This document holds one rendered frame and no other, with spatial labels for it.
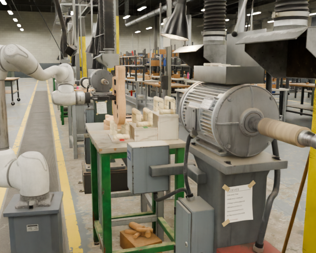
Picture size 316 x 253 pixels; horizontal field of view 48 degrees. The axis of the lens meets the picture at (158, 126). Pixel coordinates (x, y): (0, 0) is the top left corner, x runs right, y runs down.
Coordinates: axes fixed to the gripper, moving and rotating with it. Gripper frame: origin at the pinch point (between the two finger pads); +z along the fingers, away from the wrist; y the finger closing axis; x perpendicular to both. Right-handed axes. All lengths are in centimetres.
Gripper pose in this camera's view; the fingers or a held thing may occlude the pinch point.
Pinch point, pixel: (114, 97)
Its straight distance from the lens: 247.5
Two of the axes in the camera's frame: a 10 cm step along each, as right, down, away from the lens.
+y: 2.4, 1.7, -9.6
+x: 0.1, -9.9, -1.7
